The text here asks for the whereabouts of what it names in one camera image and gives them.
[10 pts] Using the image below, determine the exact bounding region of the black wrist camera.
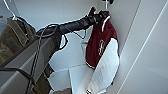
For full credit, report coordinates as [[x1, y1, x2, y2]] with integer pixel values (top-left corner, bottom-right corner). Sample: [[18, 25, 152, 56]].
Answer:
[[87, 6, 98, 16]]

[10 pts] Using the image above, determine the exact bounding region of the white clothes hanger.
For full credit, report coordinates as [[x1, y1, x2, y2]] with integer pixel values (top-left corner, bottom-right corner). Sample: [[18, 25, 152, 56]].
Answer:
[[2, 0, 18, 22]]

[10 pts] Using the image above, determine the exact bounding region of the maroon and white jacket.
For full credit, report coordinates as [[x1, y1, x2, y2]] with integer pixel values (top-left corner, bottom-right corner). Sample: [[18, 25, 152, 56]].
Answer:
[[84, 14, 121, 94]]

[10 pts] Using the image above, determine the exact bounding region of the white wardrobe shelf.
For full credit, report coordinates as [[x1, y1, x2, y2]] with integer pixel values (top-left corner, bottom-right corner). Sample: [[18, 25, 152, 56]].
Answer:
[[67, 62, 95, 94]]

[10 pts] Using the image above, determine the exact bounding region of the white wardrobe door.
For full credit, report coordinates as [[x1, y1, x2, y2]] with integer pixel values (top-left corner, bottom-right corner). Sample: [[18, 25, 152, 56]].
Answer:
[[115, 0, 168, 94]]

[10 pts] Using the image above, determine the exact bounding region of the dark wardrobe rail hook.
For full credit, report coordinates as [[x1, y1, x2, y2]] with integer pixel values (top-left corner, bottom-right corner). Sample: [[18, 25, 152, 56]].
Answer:
[[106, 0, 116, 5]]

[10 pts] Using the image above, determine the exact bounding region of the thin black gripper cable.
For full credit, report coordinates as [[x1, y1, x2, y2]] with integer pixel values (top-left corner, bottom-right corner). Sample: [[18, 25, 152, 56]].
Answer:
[[71, 28, 88, 41]]

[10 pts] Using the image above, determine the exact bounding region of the white wardrobe body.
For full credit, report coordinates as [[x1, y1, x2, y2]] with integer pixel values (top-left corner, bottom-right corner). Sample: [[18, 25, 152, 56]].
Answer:
[[0, 0, 143, 94]]

